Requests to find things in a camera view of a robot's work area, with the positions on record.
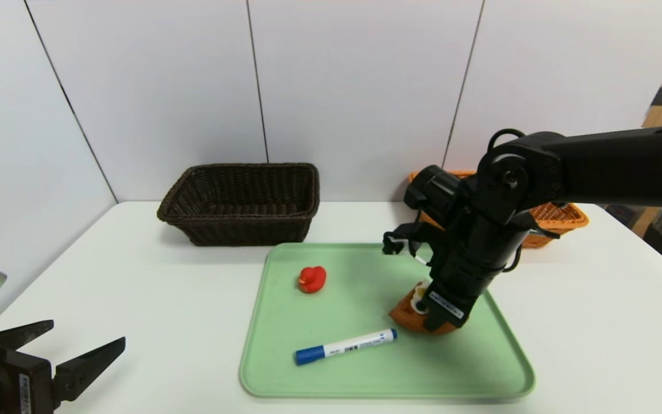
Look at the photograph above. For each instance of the orange wicker basket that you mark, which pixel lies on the orange wicker basket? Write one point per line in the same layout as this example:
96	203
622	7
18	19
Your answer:
561	218

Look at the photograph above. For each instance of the light green plastic tray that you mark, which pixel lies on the light green plastic tray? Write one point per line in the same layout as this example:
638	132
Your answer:
337	374

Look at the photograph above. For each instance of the brown cardboard box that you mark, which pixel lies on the brown cardboard box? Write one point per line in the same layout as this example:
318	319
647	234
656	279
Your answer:
635	221

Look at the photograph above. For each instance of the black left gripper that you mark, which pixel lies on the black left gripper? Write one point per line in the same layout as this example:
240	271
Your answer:
20	384

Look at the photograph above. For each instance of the dark brown wicker basket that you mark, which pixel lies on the dark brown wicker basket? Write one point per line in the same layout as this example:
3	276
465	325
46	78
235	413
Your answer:
239	230

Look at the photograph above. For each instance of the white marker with blue cap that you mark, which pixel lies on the white marker with blue cap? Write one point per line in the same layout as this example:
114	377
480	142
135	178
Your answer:
348	345

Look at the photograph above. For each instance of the red rubber duck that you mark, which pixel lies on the red rubber duck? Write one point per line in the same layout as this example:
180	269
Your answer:
311	280

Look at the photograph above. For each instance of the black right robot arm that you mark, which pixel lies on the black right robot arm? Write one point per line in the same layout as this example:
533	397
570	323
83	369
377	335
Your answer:
607	167

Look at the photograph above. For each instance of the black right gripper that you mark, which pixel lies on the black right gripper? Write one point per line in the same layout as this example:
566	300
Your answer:
446	305

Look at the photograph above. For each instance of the toy waffle with fruit topping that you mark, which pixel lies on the toy waffle with fruit topping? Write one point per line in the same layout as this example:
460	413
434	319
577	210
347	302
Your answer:
403	313

